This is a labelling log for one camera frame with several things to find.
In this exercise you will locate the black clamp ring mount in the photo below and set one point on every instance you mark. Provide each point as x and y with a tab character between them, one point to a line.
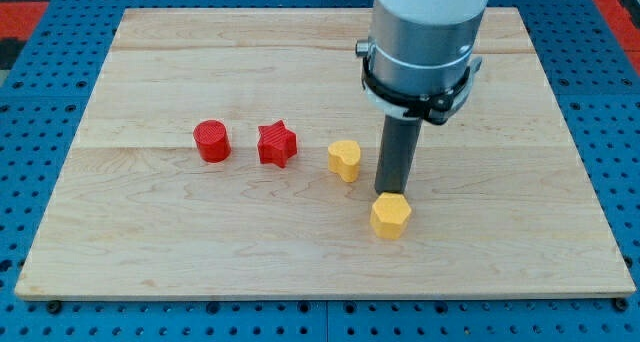
436	109

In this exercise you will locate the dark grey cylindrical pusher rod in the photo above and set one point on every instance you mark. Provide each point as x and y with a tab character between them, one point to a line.
397	148

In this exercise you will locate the yellow heart block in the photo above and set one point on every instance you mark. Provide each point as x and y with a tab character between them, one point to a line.
344	158

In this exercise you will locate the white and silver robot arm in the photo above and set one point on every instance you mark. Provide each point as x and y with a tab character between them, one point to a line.
416	68

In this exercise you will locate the red star block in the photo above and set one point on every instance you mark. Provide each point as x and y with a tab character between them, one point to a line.
276	144

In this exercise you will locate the yellow hexagon block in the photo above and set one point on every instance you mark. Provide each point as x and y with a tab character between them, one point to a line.
390	214

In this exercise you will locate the light wooden board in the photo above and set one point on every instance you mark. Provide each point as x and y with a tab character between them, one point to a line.
502	207

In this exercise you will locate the red cylinder block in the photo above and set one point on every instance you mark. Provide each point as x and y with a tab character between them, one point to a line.
212	141

